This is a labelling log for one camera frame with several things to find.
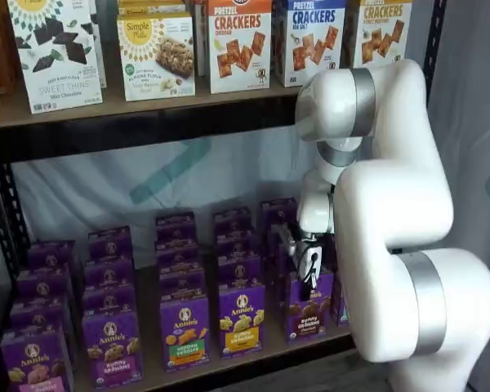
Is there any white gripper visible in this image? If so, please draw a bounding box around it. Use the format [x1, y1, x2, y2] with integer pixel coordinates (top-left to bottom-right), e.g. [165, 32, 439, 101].
[296, 243, 324, 302]

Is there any Annie's box brown patch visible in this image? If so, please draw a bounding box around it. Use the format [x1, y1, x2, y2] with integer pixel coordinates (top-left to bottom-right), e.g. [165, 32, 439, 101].
[285, 272, 336, 345]

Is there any Annie's box orange patch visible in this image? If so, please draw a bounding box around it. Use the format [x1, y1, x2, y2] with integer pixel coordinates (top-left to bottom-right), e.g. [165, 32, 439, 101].
[219, 284, 268, 359]

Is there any Annie's box green patch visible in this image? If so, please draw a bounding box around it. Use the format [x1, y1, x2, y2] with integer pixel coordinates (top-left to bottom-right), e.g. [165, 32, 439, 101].
[159, 296, 212, 371]

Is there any Annie's box purple patch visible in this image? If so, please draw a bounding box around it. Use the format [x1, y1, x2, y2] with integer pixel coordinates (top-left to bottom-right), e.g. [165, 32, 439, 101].
[81, 309, 143, 389]

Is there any black metal shelf rack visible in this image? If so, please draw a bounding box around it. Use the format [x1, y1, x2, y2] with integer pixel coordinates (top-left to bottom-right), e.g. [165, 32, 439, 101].
[0, 0, 448, 392]

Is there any cheddar pretzel crackers box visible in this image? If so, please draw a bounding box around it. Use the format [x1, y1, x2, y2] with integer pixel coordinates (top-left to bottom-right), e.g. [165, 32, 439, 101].
[195, 0, 272, 94]

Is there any blue pretzel crackers box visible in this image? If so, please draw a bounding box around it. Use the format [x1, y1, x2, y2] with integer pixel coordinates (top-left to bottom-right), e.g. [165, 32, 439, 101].
[274, 0, 347, 87]

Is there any Simple Mills almond bars box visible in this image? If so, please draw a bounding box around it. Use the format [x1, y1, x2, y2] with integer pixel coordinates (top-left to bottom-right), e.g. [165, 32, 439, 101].
[117, 15, 196, 102]
[117, 0, 189, 20]

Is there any honey mustard pretzel crackers box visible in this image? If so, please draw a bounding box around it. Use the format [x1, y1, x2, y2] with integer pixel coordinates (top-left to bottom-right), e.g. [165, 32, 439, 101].
[345, 0, 414, 70]

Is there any Annie's box pink patch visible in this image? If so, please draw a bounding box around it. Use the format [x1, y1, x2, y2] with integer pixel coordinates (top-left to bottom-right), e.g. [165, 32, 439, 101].
[0, 326, 75, 392]

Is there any Sweet Thins mint chocolate box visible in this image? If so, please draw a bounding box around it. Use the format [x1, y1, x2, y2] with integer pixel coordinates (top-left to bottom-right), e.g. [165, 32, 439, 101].
[7, 0, 105, 114]

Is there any translucent sheet with teal logo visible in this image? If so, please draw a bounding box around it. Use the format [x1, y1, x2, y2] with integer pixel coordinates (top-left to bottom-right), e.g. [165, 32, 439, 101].
[10, 124, 311, 254]

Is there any pale grey curtain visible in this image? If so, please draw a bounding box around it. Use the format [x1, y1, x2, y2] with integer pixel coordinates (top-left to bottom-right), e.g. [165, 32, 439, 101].
[403, 0, 490, 287]

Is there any thin black cable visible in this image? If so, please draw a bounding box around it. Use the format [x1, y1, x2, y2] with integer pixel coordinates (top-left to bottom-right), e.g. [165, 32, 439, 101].
[306, 252, 323, 287]

